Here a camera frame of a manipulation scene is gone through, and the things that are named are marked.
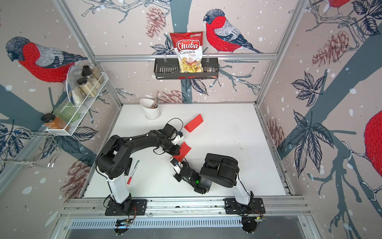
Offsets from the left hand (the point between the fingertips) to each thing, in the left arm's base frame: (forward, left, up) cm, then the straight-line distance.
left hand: (180, 151), depth 93 cm
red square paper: (+1, -2, -1) cm, 3 cm away
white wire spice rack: (+10, +48, +35) cm, 60 cm away
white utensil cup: (+28, +22, +8) cm, 37 cm away
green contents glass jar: (+4, +52, +34) cm, 63 cm away
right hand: (-9, +4, -2) cm, 10 cm away
